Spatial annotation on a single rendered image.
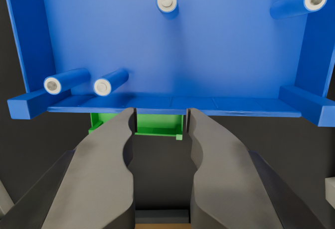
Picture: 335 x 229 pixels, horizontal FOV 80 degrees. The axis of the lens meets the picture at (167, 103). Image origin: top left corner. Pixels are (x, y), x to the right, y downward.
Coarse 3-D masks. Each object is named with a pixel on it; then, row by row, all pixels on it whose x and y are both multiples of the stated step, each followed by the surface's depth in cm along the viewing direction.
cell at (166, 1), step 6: (156, 0) 16; (162, 0) 16; (168, 0) 16; (174, 0) 16; (162, 6) 17; (168, 6) 17; (174, 6) 17; (162, 12) 17; (168, 12) 17; (174, 12) 18; (168, 18) 21; (174, 18) 22
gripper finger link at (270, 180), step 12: (252, 156) 9; (264, 168) 8; (264, 180) 8; (276, 180) 8; (276, 192) 7; (288, 192) 7; (276, 204) 7; (288, 204) 7; (300, 204) 7; (288, 216) 6; (300, 216) 6; (312, 216) 6; (288, 228) 6; (300, 228) 6; (312, 228) 6; (324, 228) 6
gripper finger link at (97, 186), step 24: (120, 120) 11; (96, 144) 9; (120, 144) 9; (72, 168) 8; (96, 168) 8; (120, 168) 8; (72, 192) 7; (96, 192) 7; (120, 192) 7; (48, 216) 6; (72, 216) 6; (96, 216) 6; (120, 216) 6
